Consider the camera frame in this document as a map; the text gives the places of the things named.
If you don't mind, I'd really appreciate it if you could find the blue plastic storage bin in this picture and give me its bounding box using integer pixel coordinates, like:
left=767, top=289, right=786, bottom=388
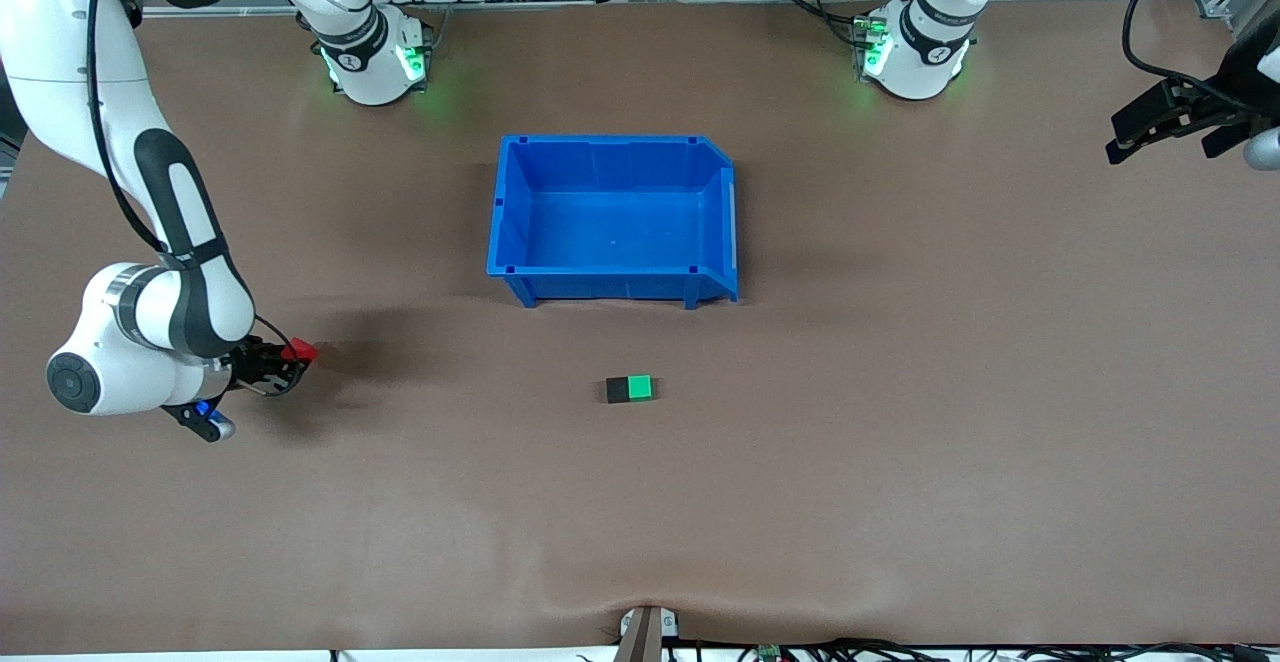
left=486, top=134, right=741, bottom=311

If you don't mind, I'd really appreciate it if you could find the black right camera bracket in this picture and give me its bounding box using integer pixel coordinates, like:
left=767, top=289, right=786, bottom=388
left=160, top=397, right=216, bottom=435

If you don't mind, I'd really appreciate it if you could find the brown camera mount post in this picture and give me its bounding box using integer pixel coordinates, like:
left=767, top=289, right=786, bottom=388
left=612, top=605, right=683, bottom=662

